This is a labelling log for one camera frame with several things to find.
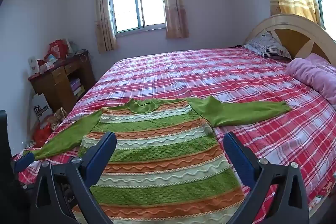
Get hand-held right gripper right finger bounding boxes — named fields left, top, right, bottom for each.
left=223, top=132, right=310, bottom=224

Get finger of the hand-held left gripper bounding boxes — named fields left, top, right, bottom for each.
left=14, top=154, right=35, bottom=173

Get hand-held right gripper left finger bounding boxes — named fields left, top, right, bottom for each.
left=35, top=132, right=117, bottom=224

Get green orange striped knit sweater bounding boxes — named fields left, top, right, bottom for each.
left=23, top=98, right=292, bottom=224

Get red plastic bag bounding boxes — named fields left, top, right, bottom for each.
left=33, top=122, right=53, bottom=148

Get wicker basket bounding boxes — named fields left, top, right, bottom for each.
left=51, top=107, right=68, bottom=130

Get white paper shopping bag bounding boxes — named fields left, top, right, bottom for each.
left=31, top=93, right=53, bottom=123

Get stacked boxes in desk shelf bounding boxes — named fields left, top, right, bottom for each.
left=69, top=78, right=86, bottom=97

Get brown wooden desk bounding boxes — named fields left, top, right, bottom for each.
left=28, top=49, right=96, bottom=114

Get bed with red plaid sheet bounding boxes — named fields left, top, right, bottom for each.
left=10, top=47, right=336, bottom=224

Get white upright card box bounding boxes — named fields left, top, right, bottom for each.
left=28, top=56, right=40, bottom=75

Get red flat box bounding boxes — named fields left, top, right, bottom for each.
left=37, top=58, right=55, bottom=74

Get purple fleece blanket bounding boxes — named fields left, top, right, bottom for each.
left=286, top=53, right=336, bottom=106

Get striped patterned pillow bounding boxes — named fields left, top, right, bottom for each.
left=243, top=32, right=292, bottom=60

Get red gift bag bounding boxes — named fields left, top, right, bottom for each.
left=47, top=40, right=70, bottom=61

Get cream wooden headboard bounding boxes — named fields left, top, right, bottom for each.
left=244, top=14, right=336, bottom=65

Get sliding glass window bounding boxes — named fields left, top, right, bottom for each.
left=106, top=0, right=168, bottom=34

